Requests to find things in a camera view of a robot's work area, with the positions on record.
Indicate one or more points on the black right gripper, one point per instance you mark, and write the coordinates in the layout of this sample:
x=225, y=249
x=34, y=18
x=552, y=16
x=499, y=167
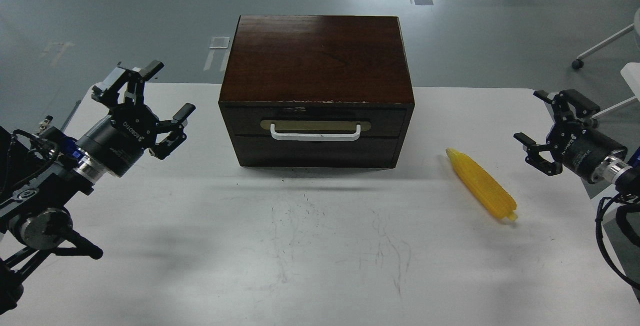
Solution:
x=584, y=150

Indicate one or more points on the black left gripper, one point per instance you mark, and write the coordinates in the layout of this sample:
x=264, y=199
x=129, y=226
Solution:
x=119, y=139

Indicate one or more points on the yellow plastic corn cob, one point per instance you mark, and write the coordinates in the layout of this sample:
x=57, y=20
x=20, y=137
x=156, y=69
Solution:
x=495, y=199

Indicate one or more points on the wooden drawer with white handle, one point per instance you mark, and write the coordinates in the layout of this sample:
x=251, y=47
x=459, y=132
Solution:
x=376, y=123

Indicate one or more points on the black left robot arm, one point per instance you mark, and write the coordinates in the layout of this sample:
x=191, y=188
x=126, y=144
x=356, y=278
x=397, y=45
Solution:
x=42, y=171

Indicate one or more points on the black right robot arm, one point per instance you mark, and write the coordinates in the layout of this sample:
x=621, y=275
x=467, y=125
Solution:
x=624, y=174

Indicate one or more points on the dark wooden drawer cabinet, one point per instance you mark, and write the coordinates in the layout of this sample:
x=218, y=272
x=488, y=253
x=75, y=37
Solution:
x=326, y=61

